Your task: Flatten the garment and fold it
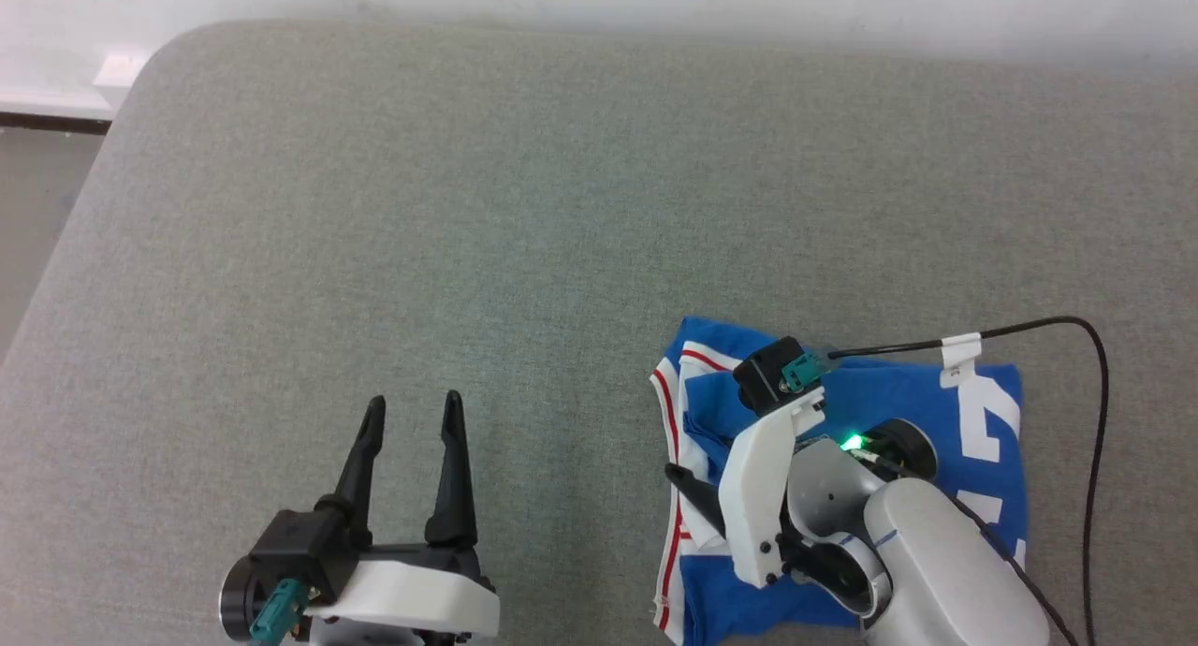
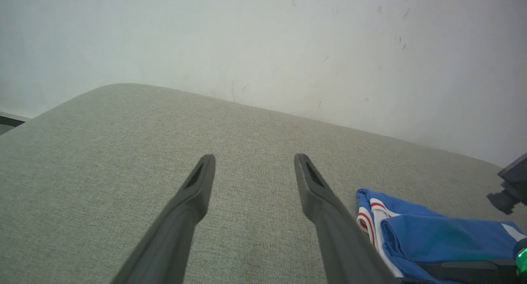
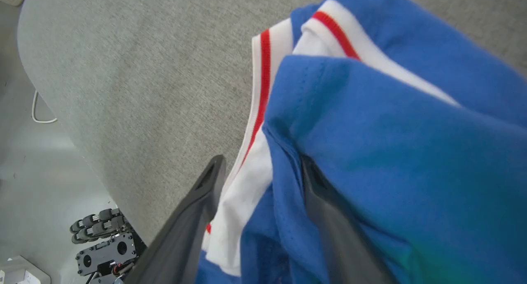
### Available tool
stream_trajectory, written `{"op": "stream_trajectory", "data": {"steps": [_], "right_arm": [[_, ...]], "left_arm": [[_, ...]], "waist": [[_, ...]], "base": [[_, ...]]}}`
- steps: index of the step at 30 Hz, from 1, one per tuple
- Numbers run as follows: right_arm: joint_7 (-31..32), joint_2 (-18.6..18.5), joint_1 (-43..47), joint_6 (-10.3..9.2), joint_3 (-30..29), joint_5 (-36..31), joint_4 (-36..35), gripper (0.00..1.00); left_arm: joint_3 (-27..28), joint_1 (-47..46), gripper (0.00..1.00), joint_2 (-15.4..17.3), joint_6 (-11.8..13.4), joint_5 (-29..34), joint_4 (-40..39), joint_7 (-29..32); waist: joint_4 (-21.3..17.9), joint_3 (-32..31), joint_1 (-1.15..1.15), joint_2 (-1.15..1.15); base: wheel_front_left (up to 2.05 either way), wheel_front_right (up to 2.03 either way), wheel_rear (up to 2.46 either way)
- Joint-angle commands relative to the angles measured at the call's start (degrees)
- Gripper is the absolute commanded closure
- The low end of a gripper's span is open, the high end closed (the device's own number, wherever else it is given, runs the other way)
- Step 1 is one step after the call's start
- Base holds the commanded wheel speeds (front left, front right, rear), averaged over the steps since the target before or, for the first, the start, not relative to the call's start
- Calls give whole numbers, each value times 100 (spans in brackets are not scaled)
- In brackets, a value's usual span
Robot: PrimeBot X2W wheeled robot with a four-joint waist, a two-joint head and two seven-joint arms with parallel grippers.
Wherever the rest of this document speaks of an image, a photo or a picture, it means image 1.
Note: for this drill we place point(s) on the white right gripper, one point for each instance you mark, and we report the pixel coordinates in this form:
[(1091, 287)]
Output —
[(758, 496)]

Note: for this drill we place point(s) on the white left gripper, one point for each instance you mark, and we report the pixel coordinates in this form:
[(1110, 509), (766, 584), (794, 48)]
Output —
[(421, 599)]

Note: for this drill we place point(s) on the blue white red sports jersey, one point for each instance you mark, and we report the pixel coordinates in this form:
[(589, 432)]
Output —
[(898, 393)]

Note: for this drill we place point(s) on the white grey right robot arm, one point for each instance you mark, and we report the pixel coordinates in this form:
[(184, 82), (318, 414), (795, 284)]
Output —
[(936, 571)]

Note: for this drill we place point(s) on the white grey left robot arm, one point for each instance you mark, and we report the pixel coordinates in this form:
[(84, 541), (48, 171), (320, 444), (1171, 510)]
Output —
[(239, 609)]

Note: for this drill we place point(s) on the white skirting board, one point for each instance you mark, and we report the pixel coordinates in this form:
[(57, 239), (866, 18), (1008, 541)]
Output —
[(56, 98)]

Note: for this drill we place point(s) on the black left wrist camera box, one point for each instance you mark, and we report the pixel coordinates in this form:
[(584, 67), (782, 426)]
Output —
[(299, 543)]

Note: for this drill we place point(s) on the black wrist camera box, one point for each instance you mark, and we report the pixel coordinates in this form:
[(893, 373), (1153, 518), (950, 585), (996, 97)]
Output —
[(299, 543), (767, 374)]

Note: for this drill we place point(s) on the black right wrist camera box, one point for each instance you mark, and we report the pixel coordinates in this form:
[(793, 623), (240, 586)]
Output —
[(767, 374)]

